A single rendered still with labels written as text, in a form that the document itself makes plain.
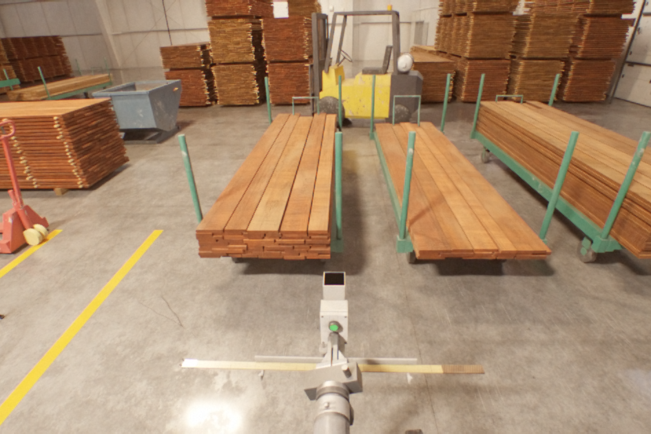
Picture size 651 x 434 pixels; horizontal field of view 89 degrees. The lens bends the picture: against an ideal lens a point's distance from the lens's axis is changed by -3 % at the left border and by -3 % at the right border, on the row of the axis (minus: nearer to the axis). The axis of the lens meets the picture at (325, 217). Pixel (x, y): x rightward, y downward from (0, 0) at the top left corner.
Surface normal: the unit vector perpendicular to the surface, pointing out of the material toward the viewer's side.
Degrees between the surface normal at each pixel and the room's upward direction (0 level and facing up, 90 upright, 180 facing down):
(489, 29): 90
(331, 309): 0
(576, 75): 90
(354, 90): 90
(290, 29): 90
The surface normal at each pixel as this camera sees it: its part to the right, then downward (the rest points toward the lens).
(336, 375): -0.33, -0.83
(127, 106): -0.04, 0.49
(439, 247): -0.03, -0.87
